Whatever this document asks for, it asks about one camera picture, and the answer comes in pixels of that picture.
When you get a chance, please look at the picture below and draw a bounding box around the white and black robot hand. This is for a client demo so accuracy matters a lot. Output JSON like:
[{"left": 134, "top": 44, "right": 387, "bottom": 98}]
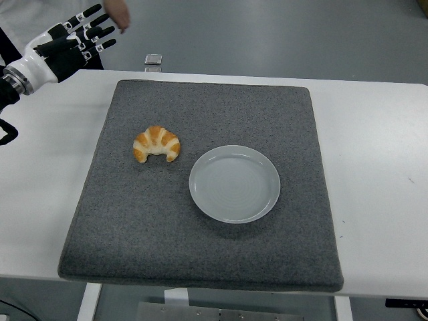
[{"left": 13, "top": 3, "right": 118, "bottom": 94}]

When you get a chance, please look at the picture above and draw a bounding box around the golden croissant bread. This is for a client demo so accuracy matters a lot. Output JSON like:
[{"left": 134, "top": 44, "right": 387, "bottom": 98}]
[{"left": 132, "top": 126, "right": 181, "bottom": 164}]

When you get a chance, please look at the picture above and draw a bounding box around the round light grey plate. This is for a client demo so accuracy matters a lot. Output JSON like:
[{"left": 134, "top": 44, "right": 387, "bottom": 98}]
[{"left": 189, "top": 144, "right": 282, "bottom": 224}]

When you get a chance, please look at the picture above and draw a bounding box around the person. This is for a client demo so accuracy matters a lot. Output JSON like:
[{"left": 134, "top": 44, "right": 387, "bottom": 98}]
[{"left": 0, "top": 0, "right": 113, "bottom": 71}]

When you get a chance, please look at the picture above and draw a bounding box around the person's hand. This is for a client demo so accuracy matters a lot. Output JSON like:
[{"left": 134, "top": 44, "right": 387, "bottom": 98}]
[{"left": 103, "top": 0, "right": 132, "bottom": 35}]

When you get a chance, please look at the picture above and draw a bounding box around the grey felt mat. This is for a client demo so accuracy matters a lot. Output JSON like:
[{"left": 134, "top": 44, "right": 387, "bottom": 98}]
[{"left": 58, "top": 79, "right": 345, "bottom": 294}]

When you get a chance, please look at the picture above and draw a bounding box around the white table leg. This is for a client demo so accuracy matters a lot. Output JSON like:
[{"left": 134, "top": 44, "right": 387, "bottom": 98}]
[
  {"left": 76, "top": 282, "right": 103, "bottom": 321},
  {"left": 334, "top": 296, "right": 354, "bottom": 321}
]

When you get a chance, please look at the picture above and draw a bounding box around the black table control panel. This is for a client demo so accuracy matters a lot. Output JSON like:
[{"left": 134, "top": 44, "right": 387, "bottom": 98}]
[{"left": 385, "top": 297, "right": 428, "bottom": 309}]

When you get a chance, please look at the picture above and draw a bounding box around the black floor cable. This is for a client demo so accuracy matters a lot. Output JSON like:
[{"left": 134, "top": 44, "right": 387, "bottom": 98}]
[{"left": 0, "top": 298, "right": 33, "bottom": 321}]

